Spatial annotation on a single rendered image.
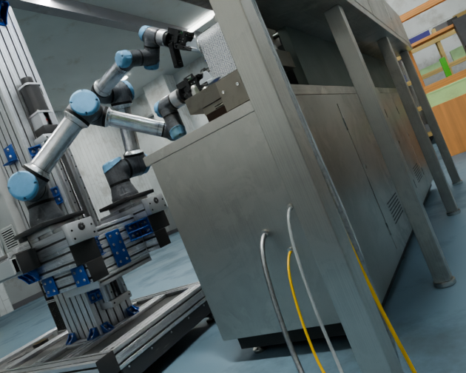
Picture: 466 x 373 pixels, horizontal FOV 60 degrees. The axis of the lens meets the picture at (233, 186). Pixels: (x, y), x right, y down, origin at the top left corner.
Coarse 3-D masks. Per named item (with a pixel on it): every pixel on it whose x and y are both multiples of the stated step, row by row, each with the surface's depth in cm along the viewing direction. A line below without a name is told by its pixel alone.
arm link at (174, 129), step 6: (168, 114) 180; (174, 114) 181; (168, 120) 181; (174, 120) 180; (180, 120) 182; (168, 126) 181; (174, 126) 180; (180, 126) 181; (168, 132) 187; (174, 132) 180; (180, 132) 181; (186, 132) 184; (174, 138) 182
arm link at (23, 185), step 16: (80, 96) 170; (96, 96) 172; (64, 112) 171; (80, 112) 168; (96, 112) 175; (64, 128) 169; (80, 128) 173; (48, 144) 168; (64, 144) 170; (32, 160) 168; (48, 160) 167; (16, 176) 161; (32, 176) 162; (48, 176) 169; (16, 192) 162; (32, 192) 162
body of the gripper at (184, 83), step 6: (186, 78) 174; (192, 78) 170; (198, 78) 173; (180, 84) 176; (186, 84) 172; (192, 84) 172; (198, 84) 171; (180, 90) 177; (186, 90) 175; (180, 96) 175
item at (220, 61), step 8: (216, 48) 165; (224, 48) 164; (208, 56) 168; (216, 56) 166; (224, 56) 164; (208, 64) 169; (216, 64) 167; (224, 64) 165; (232, 64) 163; (216, 72) 168; (224, 72) 166
